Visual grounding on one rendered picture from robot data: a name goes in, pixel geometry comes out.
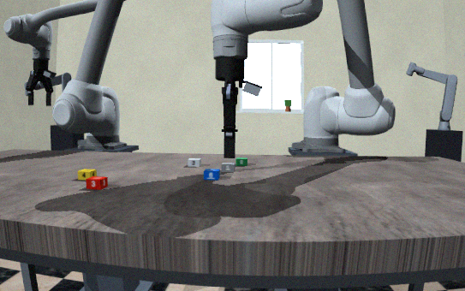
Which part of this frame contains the yellow block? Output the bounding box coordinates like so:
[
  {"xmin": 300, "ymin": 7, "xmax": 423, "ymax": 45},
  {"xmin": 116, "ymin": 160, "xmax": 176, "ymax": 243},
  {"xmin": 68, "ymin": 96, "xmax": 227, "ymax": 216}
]
[{"xmin": 78, "ymin": 169, "xmax": 97, "ymax": 180}]

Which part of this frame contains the green block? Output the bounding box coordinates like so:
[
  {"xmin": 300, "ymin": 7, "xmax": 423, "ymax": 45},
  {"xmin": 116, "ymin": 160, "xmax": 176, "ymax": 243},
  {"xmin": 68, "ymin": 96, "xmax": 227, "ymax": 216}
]
[{"xmin": 235, "ymin": 157, "xmax": 247, "ymax": 166}]

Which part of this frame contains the red block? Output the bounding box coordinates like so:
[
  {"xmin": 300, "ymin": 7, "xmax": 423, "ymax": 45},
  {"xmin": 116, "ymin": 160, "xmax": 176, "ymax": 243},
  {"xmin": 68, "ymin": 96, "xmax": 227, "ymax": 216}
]
[{"xmin": 86, "ymin": 176, "xmax": 108, "ymax": 190}]

